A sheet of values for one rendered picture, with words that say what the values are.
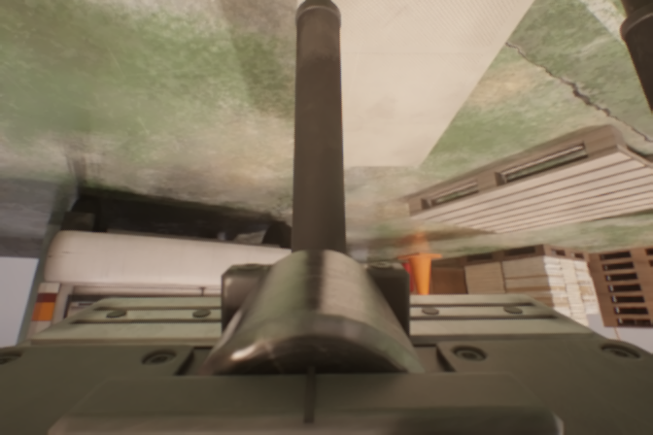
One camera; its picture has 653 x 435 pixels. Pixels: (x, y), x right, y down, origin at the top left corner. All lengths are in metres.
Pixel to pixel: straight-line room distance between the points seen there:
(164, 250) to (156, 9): 1.33
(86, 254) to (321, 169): 1.83
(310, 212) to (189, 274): 1.81
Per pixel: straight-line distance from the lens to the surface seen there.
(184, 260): 2.03
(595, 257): 5.72
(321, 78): 0.29
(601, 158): 1.73
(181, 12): 0.98
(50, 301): 2.08
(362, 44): 0.70
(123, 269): 2.01
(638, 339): 8.66
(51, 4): 1.10
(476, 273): 4.95
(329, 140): 0.26
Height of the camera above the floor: 0.67
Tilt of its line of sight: 19 degrees down
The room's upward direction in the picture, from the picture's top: 179 degrees clockwise
